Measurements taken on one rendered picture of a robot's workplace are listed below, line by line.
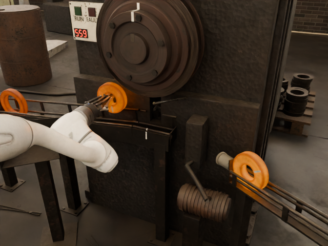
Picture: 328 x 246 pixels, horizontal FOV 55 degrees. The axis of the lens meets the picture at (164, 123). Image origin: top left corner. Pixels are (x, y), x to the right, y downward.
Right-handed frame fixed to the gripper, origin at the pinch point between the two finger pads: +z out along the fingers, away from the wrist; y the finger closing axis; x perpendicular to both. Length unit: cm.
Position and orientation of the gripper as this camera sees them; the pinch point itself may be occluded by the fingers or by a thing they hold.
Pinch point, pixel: (111, 94)
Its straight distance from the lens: 154.8
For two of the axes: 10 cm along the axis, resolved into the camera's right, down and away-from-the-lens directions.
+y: 9.2, 1.9, -3.6
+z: 4.0, -4.8, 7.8
